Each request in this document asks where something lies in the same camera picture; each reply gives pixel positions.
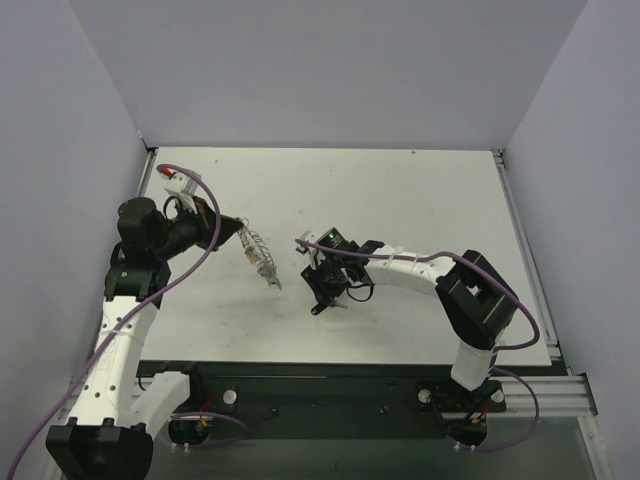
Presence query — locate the key with black tag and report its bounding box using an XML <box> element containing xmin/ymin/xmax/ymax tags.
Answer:
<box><xmin>310</xmin><ymin>300</ymin><xmax>347</xmax><ymax>316</ymax></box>

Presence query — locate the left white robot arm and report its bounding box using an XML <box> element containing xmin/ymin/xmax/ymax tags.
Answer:
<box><xmin>46</xmin><ymin>197</ymin><xmax>243</xmax><ymax>479</ymax></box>

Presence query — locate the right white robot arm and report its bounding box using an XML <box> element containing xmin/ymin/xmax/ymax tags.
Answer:
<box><xmin>296</xmin><ymin>228</ymin><xmax>516</xmax><ymax>394</ymax></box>

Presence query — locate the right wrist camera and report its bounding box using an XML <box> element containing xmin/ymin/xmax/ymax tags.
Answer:
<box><xmin>295</xmin><ymin>231</ymin><xmax>318</xmax><ymax>269</ymax></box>

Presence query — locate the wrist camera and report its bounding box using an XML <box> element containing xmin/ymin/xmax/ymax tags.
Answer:
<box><xmin>158</xmin><ymin>167</ymin><xmax>201</xmax><ymax>213</ymax></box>
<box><xmin>295</xmin><ymin>231</ymin><xmax>318</xmax><ymax>269</ymax></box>

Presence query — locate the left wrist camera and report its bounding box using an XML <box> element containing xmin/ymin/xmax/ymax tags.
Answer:
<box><xmin>158</xmin><ymin>167</ymin><xmax>201</xmax><ymax>213</ymax></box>

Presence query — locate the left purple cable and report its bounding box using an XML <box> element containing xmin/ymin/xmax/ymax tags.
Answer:
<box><xmin>4</xmin><ymin>163</ymin><xmax>221</xmax><ymax>480</ymax></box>

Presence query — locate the purple cable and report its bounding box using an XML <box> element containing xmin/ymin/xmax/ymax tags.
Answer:
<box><xmin>4</xmin><ymin>163</ymin><xmax>221</xmax><ymax>480</ymax></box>
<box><xmin>295</xmin><ymin>239</ymin><xmax>542</xmax><ymax>454</ymax></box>

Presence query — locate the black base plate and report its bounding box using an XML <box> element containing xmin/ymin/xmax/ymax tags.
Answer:
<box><xmin>82</xmin><ymin>359</ymin><xmax>506</xmax><ymax>454</ymax></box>

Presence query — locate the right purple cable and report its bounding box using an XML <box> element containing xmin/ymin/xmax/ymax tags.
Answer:
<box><xmin>295</xmin><ymin>239</ymin><xmax>542</xmax><ymax>454</ymax></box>

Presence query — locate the aluminium frame rail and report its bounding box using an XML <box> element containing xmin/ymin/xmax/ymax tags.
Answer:
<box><xmin>59</xmin><ymin>148</ymin><xmax>599</xmax><ymax>426</ymax></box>

